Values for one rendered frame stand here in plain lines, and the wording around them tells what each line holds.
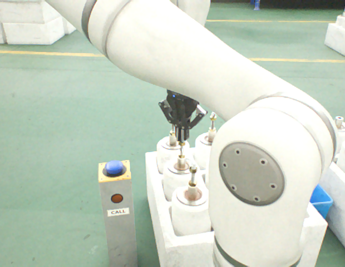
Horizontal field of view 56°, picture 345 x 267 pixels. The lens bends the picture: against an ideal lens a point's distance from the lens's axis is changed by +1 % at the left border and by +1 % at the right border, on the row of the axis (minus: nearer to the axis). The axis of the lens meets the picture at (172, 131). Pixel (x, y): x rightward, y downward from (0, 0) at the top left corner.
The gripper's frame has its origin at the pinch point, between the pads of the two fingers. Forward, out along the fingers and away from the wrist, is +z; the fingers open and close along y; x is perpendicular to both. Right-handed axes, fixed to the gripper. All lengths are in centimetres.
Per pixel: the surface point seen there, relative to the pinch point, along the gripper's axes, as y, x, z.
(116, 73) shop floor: -117, 100, 35
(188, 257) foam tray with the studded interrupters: 11.9, -15.4, 21.2
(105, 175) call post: -7.3, -19.9, 3.5
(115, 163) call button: -6.9, -16.9, 2.0
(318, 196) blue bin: 31, 30, 26
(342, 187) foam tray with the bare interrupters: 36.3, 27.7, 19.1
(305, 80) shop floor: -3, 158, 35
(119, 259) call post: -5.2, -20.3, 28.5
